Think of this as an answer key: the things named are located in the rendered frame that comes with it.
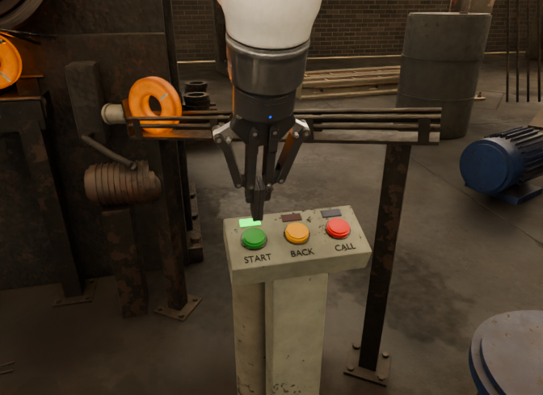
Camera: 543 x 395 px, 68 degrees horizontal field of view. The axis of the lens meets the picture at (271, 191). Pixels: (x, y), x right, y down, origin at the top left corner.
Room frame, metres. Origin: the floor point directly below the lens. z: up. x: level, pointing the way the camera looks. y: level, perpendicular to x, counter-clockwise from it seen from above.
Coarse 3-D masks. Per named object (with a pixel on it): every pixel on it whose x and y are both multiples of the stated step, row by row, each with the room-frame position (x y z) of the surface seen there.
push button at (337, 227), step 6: (330, 222) 0.61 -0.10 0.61; (336, 222) 0.61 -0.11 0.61; (342, 222) 0.61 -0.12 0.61; (330, 228) 0.60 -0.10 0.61; (336, 228) 0.60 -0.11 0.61; (342, 228) 0.60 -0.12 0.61; (348, 228) 0.61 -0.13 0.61; (330, 234) 0.60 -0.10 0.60; (336, 234) 0.59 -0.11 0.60; (342, 234) 0.59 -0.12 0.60
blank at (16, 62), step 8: (8, 40) 1.18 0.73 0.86; (0, 48) 1.16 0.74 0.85; (8, 48) 1.16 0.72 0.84; (0, 56) 1.15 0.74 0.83; (8, 56) 1.16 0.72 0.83; (16, 56) 1.17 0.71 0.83; (8, 64) 1.16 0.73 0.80; (16, 64) 1.16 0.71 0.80; (0, 72) 1.15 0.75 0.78; (8, 72) 1.16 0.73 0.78; (16, 72) 1.16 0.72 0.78; (0, 80) 1.15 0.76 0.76; (8, 80) 1.16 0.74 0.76; (16, 80) 1.18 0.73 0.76; (0, 88) 1.15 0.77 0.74
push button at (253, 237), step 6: (252, 228) 0.59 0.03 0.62; (258, 228) 0.59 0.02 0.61; (246, 234) 0.57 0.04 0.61; (252, 234) 0.57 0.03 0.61; (258, 234) 0.58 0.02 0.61; (264, 234) 0.58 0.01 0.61; (246, 240) 0.56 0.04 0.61; (252, 240) 0.56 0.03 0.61; (258, 240) 0.56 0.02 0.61; (264, 240) 0.57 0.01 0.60; (252, 246) 0.56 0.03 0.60; (258, 246) 0.56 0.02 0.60
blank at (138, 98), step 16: (144, 80) 1.08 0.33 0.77; (160, 80) 1.08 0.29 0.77; (128, 96) 1.10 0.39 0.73; (144, 96) 1.08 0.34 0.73; (160, 96) 1.06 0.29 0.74; (176, 96) 1.07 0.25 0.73; (144, 112) 1.09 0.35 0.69; (176, 112) 1.05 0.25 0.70; (144, 128) 1.09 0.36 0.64; (160, 128) 1.07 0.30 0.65
